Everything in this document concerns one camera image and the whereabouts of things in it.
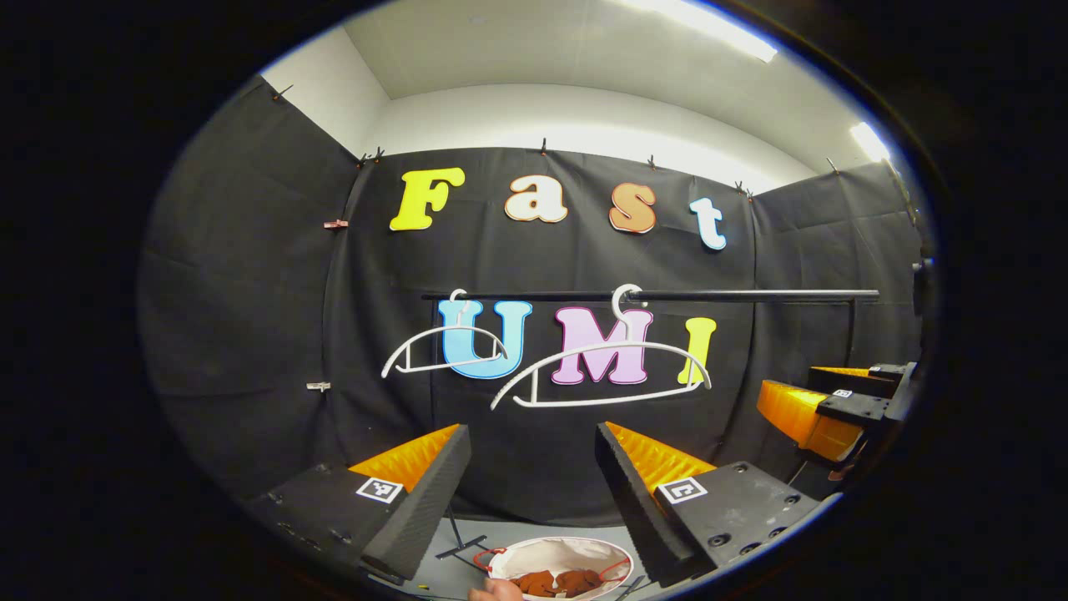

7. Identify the black clothes rack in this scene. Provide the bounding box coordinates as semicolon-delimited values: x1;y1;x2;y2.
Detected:
421;288;881;598

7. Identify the small ceiling light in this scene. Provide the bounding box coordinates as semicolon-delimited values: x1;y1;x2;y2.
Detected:
849;122;892;164

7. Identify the white plastic hanger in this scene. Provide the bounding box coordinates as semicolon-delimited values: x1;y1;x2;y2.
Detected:
381;289;510;378
490;284;713;412

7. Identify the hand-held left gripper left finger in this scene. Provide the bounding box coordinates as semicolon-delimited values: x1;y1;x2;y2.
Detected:
242;424;472;583

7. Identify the orange corduroy jacket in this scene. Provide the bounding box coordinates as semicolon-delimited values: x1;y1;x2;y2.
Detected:
511;569;603;598

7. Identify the white laundry hamper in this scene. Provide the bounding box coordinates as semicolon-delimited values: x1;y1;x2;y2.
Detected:
486;537;635;601

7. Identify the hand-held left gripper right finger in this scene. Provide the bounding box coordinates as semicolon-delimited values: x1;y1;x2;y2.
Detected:
595;422;827;588

